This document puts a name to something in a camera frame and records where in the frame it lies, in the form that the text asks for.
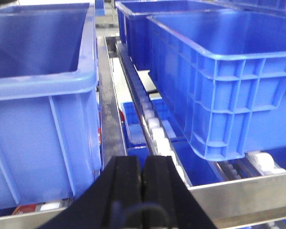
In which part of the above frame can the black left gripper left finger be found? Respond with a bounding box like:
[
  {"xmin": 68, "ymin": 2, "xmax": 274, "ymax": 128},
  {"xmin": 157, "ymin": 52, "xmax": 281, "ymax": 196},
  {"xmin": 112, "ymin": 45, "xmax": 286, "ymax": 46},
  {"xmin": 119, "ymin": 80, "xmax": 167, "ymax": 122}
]
[{"xmin": 40, "ymin": 156, "xmax": 142, "ymax": 229}]

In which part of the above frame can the blue centre bin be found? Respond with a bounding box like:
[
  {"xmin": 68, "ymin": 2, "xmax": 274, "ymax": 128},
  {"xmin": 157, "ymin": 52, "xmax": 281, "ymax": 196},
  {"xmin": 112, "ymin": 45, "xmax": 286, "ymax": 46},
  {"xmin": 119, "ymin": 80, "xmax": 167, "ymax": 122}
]
[{"xmin": 0, "ymin": 3, "xmax": 102, "ymax": 209}]

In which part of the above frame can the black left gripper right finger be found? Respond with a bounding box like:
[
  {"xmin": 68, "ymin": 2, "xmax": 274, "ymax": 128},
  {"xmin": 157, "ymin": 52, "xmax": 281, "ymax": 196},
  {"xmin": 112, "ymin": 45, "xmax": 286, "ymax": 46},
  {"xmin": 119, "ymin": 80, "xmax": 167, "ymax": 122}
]
[{"xmin": 143, "ymin": 156, "xmax": 216, "ymax": 229}]

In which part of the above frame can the steel shelf front rail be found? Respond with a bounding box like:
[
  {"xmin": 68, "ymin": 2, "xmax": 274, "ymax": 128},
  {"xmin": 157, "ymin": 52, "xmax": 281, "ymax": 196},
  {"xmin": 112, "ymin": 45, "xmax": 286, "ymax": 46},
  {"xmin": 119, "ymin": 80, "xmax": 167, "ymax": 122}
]
[{"xmin": 0, "ymin": 169, "xmax": 286, "ymax": 229}]

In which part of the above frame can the blue lower shelf bin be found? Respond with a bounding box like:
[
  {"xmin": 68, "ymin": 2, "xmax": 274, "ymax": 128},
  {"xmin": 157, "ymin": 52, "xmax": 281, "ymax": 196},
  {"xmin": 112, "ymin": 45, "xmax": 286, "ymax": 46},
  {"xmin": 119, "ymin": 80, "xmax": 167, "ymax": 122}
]
[{"xmin": 122, "ymin": 98, "xmax": 223, "ymax": 186}]

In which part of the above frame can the white roller track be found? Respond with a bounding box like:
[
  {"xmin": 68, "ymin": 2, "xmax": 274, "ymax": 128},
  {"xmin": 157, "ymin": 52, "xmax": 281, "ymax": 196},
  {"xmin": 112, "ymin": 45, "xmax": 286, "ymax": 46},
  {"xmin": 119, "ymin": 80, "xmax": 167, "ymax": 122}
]
[{"xmin": 116, "ymin": 42, "xmax": 192, "ymax": 187}]

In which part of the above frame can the red foil package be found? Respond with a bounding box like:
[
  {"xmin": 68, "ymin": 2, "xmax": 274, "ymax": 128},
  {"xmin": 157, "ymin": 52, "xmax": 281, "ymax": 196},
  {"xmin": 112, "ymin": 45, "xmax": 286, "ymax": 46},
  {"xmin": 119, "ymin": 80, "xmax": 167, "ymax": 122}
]
[{"xmin": 12, "ymin": 204, "xmax": 38, "ymax": 215}]

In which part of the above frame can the blue rear right bin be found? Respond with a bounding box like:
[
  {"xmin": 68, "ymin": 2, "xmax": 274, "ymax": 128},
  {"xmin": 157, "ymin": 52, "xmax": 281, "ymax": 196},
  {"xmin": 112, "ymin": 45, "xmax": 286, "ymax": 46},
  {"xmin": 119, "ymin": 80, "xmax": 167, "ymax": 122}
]
[{"xmin": 114, "ymin": 0, "xmax": 232, "ymax": 71}]

